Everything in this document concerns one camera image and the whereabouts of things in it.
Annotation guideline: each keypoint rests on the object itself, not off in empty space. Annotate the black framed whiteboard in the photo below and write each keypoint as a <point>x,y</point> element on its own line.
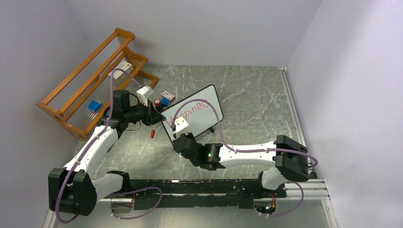
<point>195,110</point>

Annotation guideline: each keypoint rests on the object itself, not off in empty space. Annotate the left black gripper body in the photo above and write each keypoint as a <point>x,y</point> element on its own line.
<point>142,113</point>

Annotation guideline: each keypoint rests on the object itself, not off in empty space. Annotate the red white small box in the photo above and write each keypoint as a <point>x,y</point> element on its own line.
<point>168,96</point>

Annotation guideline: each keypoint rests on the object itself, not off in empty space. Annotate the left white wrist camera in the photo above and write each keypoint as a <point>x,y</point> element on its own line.
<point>143,94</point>

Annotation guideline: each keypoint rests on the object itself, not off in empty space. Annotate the blue small block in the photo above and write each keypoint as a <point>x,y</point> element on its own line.
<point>165,102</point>

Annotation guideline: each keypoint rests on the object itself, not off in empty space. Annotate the blue block on rack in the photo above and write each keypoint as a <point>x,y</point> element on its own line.
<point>94,106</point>

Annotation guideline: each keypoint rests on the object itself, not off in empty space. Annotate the black base frame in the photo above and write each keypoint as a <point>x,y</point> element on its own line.
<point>239,193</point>

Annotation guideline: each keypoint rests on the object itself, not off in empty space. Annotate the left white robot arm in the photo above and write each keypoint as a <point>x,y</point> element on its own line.
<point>72,189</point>

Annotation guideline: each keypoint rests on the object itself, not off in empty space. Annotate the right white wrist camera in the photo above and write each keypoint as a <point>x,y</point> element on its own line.
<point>180,127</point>

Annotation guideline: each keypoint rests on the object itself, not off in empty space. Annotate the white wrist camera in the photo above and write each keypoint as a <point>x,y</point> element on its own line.
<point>143,94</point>
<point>180,127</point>

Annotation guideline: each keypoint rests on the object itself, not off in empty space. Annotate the aluminium rail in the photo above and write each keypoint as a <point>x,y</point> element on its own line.
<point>312,189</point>

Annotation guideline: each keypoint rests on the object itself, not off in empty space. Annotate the white red box on rack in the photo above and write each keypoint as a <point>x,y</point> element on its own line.
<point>117,73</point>

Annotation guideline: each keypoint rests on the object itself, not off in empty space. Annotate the orange wooden rack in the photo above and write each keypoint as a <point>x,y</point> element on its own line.
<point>67,103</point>

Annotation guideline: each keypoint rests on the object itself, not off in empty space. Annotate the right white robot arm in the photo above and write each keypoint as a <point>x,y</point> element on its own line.
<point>285,159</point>

